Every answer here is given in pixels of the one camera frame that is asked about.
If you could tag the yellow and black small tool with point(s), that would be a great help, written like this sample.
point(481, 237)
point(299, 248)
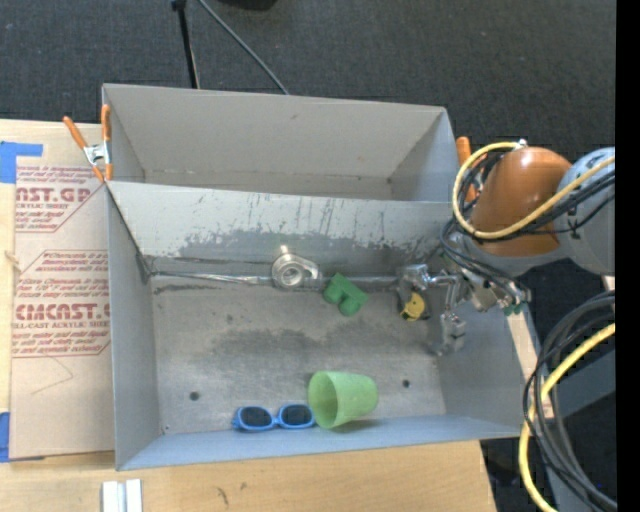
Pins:
point(414, 307)

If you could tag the grey metal bin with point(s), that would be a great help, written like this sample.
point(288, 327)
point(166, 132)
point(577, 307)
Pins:
point(280, 345)

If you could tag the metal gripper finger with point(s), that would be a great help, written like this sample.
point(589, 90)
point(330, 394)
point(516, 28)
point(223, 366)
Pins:
point(414, 279)
point(453, 332)

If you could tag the brown cardboard board red print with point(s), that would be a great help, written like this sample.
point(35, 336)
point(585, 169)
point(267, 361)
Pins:
point(60, 350)

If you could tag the light green plastic cup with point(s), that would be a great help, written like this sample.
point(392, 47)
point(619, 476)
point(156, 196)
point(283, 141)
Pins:
point(345, 400)

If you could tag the blue sunglasses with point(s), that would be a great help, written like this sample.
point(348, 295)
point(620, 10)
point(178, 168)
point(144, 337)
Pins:
point(295, 417)

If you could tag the dark green plastic block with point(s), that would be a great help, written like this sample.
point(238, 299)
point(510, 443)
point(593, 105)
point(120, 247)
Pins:
point(345, 295)

